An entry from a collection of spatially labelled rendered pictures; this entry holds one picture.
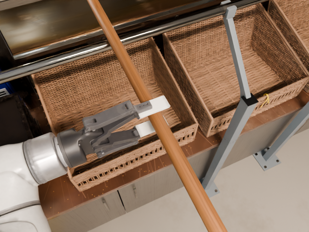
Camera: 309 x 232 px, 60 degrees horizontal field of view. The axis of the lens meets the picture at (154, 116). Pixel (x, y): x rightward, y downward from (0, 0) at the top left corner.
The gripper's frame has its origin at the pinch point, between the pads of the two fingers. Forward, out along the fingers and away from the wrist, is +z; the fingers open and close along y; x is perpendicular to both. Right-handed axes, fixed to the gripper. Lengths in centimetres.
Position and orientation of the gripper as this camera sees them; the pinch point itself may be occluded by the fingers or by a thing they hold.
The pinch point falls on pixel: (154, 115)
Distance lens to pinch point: 58.0
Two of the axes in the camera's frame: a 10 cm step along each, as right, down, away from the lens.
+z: 9.1, -3.5, 2.2
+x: 4.1, 7.7, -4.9
